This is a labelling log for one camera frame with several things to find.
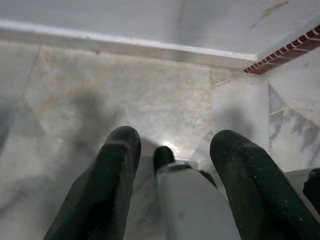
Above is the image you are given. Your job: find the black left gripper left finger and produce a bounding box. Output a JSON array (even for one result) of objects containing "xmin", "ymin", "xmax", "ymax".
[{"xmin": 42, "ymin": 125, "xmax": 142, "ymax": 240}]

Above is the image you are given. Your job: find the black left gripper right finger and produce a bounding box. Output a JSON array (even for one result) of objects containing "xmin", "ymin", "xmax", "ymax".
[{"xmin": 209, "ymin": 129, "xmax": 320, "ymax": 240}]

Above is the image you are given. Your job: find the grey robot leg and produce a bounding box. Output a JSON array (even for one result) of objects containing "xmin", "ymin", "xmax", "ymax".
[{"xmin": 157, "ymin": 161, "xmax": 241, "ymax": 240}]

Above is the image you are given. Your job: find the red brick wall strip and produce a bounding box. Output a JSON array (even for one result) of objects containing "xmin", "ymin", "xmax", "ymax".
[{"xmin": 243, "ymin": 24, "xmax": 320, "ymax": 75}]

